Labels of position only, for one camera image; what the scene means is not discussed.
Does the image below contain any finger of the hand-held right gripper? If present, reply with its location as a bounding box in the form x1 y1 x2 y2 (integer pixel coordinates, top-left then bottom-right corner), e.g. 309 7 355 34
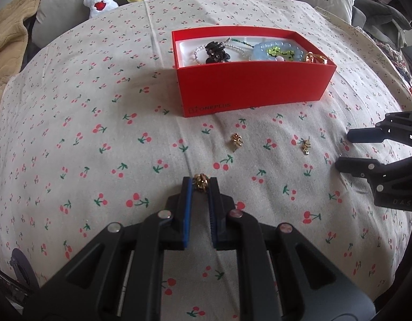
347 110 412 143
335 155 412 183

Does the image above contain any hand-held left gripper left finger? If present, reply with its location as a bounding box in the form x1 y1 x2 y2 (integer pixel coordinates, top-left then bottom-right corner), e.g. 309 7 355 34
24 176 193 321

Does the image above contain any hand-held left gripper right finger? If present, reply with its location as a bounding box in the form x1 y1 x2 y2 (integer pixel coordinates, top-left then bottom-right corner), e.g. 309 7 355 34
208 177 377 321

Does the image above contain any gold flower earring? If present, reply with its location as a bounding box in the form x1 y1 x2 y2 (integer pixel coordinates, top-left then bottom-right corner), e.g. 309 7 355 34
299 136 313 156

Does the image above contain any gold knot earring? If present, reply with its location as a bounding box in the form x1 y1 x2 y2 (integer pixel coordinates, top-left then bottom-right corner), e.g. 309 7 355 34
230 133 244 153

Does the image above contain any large gold ring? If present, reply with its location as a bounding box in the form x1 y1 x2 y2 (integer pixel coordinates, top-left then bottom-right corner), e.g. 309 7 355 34
304 52 329 65

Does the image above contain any red cardboard box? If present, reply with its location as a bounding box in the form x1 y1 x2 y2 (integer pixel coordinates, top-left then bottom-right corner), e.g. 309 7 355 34
172 26 337 118

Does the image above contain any pale blue bead bracelet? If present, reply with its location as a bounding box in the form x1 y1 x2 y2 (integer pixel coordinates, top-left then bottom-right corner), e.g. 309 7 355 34
252 41 309 63

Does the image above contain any clear and green bead bracelet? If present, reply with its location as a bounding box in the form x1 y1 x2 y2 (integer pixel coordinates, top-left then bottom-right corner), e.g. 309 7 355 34
226 37 261 55

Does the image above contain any black hair claw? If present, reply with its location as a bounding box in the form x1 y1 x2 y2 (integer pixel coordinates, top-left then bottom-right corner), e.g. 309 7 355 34
203 41 231 64

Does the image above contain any dark grey cloth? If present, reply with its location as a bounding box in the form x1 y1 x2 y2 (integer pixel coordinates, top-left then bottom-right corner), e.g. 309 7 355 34
353 0 412 46

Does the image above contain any cherry print bedsheet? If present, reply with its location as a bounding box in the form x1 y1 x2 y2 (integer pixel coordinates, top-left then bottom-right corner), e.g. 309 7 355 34
0 0 412 321

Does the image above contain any dark grey disc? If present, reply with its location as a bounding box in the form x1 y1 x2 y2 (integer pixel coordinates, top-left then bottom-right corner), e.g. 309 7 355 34
10 248 40 292

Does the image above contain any grey pillow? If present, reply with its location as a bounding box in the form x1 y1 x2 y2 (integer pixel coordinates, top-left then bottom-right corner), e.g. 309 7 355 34
32 0 227 46

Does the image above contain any beige blanket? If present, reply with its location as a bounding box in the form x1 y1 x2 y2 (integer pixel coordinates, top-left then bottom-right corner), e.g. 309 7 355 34
0 0 44 105

